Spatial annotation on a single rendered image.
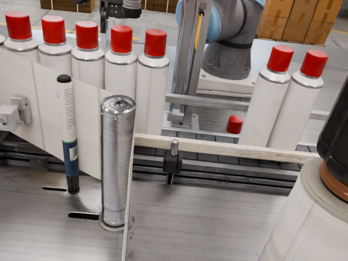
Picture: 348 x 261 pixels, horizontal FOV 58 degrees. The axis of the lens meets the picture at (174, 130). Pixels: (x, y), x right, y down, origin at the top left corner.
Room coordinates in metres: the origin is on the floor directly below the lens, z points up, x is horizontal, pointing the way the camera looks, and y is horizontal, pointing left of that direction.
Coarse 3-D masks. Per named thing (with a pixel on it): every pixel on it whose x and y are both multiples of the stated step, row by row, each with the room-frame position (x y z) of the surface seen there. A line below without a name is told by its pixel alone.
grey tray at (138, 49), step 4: (68, 40) 0.92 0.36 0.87; (72, 40) 0.93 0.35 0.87; (100, 40) 0.93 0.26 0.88; (72, 44) 0.93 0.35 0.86; (100, 44) 0.93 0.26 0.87; (108, 44) 0.94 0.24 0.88; (132, 44) 0.94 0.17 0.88; (100, 48) 0.93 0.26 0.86; (108, 48) 0.94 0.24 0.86; (136, 48) 0.94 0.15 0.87; (140, 48) 0.94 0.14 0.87; (136, 52) 0.94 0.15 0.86; (140, 52) 0.94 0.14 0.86; (136, 76) 0.75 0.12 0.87; (136, 80) 0.75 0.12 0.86
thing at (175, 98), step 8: (168, 96) 0.51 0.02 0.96; (176, 96) 0.51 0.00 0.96; (184, 96) 0.51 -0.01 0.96; (192, 96) 0.52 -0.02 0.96; (184, 104) 0.51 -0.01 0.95; (192, 104) 0.51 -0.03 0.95; (200, 104) 0.51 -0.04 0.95; (208, 104) 0.51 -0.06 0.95; (216, 104) 0.51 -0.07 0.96; (224, 104) 0.51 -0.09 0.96; (232, 104) 0.51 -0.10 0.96; (240, 104) 0.52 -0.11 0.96; (248, 104) 0.52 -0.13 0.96; (312, 112) 0.52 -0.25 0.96; (320, 112) 0.53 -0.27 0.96; (328, 112) 0.53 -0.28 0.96
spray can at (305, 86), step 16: (304, 64) 0.48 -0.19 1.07; (320, 64) 0.47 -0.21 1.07; (304, 80) 0.47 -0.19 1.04; (320, 80) 0.48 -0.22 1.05; (288, 96) 0.48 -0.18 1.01; (304, 96) 0.46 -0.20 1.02; (288, 112) 0.47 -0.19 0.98; (304, 112) 0.46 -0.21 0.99; (272, 128) 0.49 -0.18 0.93; (288, 128) 0.47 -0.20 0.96; (272, 144) 0.48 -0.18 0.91; (288, 144) 0.46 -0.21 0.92
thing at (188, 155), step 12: (168, 132) 0.51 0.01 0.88; (180, 132) 0.52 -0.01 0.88; (300, 144) 0.53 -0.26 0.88; (192, 156) 0.44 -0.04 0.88; (204, 156) 0.45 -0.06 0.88; (216, 156) 0.46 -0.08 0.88; (228, 156) 0.46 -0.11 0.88; (276, 168) 0.45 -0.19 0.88; (288, 168) 0.45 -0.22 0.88; (300, 168) 0.46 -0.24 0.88
